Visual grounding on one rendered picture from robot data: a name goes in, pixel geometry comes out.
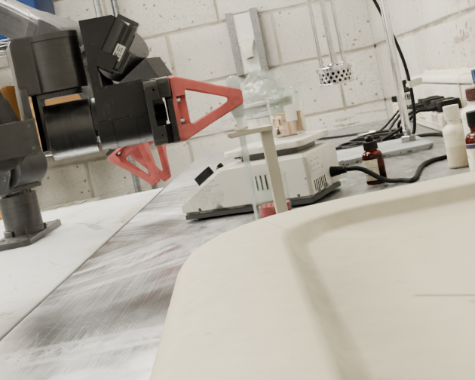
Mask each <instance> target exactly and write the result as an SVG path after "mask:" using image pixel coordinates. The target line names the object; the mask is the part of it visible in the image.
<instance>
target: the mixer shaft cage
mask: <svg viewBox="0 0 475 380"><path fill-rule="evenodd" d="M319 4H320V11H321V15H322V20H323V27H324V31H325V35H326V43H327V47H328V51H329V58H330V62H331V64H328V65H327V68H325V66H323V62H322V58H321V53H320V46H319V42H318V38H317V30H316V26H315V22H314V15H313V11H312V6H311V0H307V5H308V12H309V16H310V20H311V27H312V32H313V36H314V43H315V47H316V51H317V58H318V63H319V67H318V70H316V74H318V75H319V79H320V87H328V86H332V85H336V84H342V83H346V82H349V81H354V79H353V77H352V72H351V67H352V63H347V61H345V55H344V51H343V47H342V39H341V35H340V31H339V23H338V19H337V15H336V7H335V3H334V0H330V4H331V8H332V15H333V19H334V24H335V28H336V35H337V39H338V44H339V51H340V55H341V60H342V61H341V64H340V63H337V62H336V57H335V52H334V48H333V41H332V37H331V32H330V28H329V21H328V17H327V12H326V5H325V1H324V0H319Z"/></svg>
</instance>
